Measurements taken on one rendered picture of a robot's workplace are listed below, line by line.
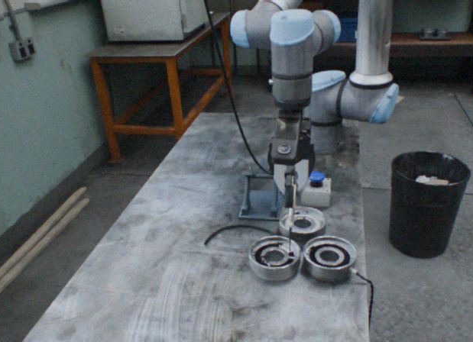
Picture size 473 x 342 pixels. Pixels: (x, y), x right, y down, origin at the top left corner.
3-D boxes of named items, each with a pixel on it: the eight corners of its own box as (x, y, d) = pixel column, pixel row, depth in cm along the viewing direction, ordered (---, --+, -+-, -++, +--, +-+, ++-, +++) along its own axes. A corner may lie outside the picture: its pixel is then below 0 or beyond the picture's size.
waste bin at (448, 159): (460, 267, 203) (479, 187, 182) (384, 260, 210) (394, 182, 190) (446, 224, 232) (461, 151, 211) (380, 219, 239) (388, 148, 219)
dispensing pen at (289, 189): (281, 249, 90) (286, 167, 91) (283, 247, 94) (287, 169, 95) (293, 250, 89) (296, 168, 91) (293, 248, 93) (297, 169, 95)
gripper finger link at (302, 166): (312, 183, 97) (309, 145, 92) (311, 198, 92) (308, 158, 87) (298, 184, 97) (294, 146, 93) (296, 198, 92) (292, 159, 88)
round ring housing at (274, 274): (293, 288, 86) (293, 272, 84) (242, 278, 90) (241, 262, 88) (305, 256, 94) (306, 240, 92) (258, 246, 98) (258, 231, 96)
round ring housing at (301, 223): (332, 243, 97) (333, 228, 95) (286, 251, 96) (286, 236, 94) (316, 217, 106) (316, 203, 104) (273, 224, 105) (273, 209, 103)
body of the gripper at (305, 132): (312, 143, 94) (313, 88, 88) (309, 161, 87) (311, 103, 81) (276, 142, 95) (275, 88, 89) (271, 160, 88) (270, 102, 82)
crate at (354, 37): (388, 34, 427) (391, 11, 416) (390, 43, 395) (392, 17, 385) (334, 34, 441) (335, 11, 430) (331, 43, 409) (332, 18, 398)
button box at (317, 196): (329, 208, 110) (330, 191, 107) (300, 205, 111) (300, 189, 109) (330, 191, 117) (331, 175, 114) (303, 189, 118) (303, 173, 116)
